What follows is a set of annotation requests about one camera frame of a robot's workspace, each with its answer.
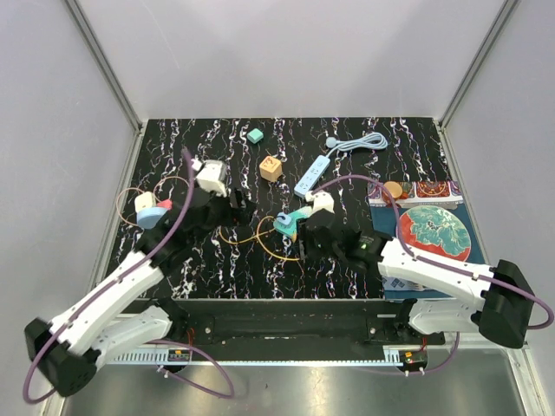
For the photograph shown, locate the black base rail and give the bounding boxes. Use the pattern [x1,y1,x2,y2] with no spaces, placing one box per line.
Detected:
[84,297,500,348]

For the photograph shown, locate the right aluminium post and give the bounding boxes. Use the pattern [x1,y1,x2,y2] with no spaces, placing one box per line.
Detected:
[438,0,520,129]

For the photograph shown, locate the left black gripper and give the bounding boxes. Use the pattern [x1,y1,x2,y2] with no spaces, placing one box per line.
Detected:
[192,185,258,245]

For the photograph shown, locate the light blue coiled cable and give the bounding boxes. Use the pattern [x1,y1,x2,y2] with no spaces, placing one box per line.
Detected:
[325,132,389,162]

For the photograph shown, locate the round blue power strip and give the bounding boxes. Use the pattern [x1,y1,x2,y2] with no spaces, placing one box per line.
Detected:
[136,206,167,230]

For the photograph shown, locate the blue placemat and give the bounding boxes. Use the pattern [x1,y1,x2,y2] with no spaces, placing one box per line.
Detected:
[370,203,486,300]

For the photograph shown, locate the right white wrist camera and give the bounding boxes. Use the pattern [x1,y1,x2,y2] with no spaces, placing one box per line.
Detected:
[304,191,335,216]

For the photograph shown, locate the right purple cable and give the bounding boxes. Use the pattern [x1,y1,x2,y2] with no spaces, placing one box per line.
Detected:
[312,173,543,376]

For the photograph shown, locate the left aluminium post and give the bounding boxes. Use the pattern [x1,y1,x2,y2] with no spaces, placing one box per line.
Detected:
[63,0,146,133]

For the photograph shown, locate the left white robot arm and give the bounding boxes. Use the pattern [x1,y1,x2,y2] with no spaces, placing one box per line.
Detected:
[24,187,256,397]

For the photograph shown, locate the red and green plate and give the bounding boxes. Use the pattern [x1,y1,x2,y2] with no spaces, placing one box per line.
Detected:
[396,205,472,261]

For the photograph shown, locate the wooden cube charger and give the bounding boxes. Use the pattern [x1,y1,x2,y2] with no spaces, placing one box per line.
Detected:
[259,155,283,183]

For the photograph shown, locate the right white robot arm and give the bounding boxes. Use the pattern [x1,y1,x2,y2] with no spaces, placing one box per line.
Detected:
[299,210,534,349]

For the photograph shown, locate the white cube charger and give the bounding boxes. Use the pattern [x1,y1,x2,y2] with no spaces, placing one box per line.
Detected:
[134,192,157,213]

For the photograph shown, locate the blue cube charger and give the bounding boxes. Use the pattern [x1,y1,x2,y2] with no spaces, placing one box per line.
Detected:
[276,212,292,227]

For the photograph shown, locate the orange charging cable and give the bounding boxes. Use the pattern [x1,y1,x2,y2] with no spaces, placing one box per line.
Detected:
[218,216,301,262]

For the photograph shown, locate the green cube charger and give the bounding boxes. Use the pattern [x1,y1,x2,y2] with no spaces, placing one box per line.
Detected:
[247,128,264,144]

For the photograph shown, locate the pink plug adapter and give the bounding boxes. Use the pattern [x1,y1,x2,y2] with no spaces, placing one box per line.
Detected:
[156,199,173,214]

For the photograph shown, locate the teal triangular power strip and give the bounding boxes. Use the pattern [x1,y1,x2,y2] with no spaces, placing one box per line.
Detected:
[272,205,310,243]

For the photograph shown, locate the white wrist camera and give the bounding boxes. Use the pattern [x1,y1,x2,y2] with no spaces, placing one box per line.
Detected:
[192,159,227,197]
[304,191,335,216]

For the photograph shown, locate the aluminium post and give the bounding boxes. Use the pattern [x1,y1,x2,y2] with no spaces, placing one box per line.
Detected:
[63,0,146,133]
[438,0,520,129]

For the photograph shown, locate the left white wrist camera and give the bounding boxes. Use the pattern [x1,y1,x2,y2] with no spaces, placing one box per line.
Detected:
[192,159,227,197]

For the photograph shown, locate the orange cup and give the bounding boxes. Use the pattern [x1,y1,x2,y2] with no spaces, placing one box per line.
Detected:
[384,181,403,200]

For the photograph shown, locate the pink charging cable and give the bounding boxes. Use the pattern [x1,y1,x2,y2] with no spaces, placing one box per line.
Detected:
[115,174,192,226]

